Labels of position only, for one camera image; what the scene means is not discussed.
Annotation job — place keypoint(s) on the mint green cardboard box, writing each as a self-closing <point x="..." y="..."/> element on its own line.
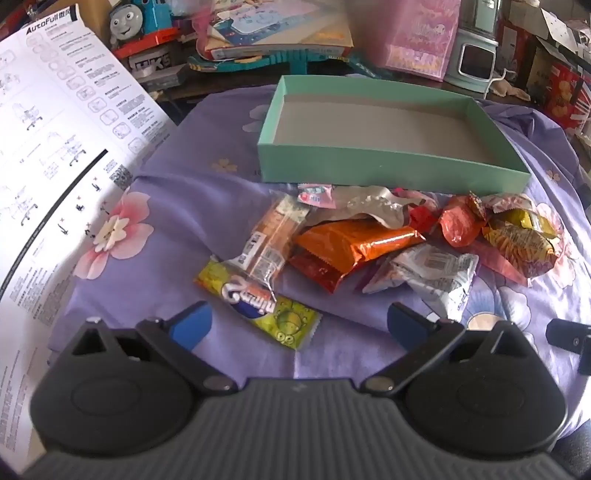
<point x="369" y="166"/>

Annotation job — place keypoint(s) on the pink gift bag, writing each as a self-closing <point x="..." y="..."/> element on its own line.
<point x="415" y="41"/>

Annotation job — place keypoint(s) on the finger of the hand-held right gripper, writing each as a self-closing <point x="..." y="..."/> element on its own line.
<point x="568" y="339"/>

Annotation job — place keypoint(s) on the pink white crumpled packet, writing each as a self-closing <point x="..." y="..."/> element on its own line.
<point x="505" y="203"/>

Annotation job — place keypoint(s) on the black lettered box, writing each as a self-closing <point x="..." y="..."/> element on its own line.
<point x="154" y="67"/>

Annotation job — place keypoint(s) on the clear biscuit packet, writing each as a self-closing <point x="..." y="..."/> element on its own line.
<point x="272" y="235"/>

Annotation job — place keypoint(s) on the mint green appliance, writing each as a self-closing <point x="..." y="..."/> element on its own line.
<point x="473" y="60"/>

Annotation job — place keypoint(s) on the red printed box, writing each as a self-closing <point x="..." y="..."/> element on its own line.
<point x="570" y="99"/>

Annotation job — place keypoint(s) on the white instruction sheet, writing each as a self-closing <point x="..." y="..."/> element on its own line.
<point x="69" y="138"/>

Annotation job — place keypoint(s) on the yellow candy packet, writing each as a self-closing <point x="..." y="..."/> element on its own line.
<point x="286" y="318"/>

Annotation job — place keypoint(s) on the white purple snack packet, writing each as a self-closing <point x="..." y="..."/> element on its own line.
<point x="434" y="272"/>

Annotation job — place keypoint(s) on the dark red snack packet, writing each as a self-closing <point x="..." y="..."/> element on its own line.
<point x="422" y="219"/>

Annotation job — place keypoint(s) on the red transparent wrapper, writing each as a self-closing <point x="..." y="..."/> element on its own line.
<point x="501" y="265"/>

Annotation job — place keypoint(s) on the red orange snack packet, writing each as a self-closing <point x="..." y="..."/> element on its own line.
<point x="459" y="221"/>

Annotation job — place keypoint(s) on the purple floral blanket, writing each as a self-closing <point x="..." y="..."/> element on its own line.
<point x="194" y="152"/>

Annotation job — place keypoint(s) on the small pink candy packet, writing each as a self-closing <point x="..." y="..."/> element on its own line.
<point x="314" y="194"/>

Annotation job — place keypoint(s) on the brown cardboard box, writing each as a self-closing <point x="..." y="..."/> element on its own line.
<point x="531" y="37"/>

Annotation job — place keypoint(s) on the blue toy train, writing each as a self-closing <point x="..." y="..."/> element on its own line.
<point x="127" y="23"/>

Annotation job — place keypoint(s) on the beige cloth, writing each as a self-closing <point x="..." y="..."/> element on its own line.
<point x="510" y="88"/>

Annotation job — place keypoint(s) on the silver wrapper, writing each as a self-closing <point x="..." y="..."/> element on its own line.
<point x="369" y="205"/>

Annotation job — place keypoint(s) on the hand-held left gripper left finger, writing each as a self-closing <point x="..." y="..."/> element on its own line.
<point x="191" y="323"/>

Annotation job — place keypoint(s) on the teal toy track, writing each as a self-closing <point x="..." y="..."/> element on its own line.
<point x="295" y="60"/>

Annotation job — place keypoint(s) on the colourful board game box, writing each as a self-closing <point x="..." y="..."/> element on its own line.
<point x="277" y="27"/>

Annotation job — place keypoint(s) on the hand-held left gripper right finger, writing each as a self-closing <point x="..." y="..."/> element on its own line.
<point x="406" y="325"/>

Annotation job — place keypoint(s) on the yellow crumpled snack packet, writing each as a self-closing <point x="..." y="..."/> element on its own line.
<point x="524" y="242"/>

